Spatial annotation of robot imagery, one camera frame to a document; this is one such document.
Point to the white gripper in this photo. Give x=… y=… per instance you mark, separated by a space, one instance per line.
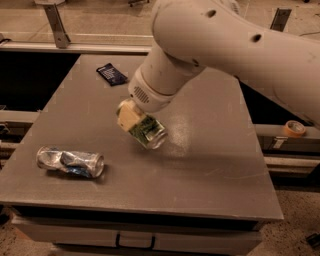
x=149 y=95

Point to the green soda can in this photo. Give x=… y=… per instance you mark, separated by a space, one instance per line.
x=149 y=132

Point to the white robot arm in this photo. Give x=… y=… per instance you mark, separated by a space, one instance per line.
x=192 y=35

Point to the crushed silver-blue redbull can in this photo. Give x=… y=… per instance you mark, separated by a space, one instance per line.
x=85 y=164

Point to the dark blue snack packet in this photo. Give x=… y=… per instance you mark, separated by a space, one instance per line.
x=112 y=75

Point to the grey drawer front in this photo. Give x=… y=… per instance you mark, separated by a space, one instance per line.
x=79 y=237

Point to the orange tape roll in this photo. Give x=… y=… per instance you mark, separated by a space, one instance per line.
x=294 y=128

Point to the left metal rail bracket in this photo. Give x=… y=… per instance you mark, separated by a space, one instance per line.
x=61 y=38

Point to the metal rail bracket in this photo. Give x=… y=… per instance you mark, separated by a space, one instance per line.
x=280 y=19
x=61 y=38

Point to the black drawer handle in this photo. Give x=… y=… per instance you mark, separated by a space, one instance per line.
x=135 y=241

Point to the right metal rail bracket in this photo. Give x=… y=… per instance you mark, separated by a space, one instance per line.
x=280 y=19

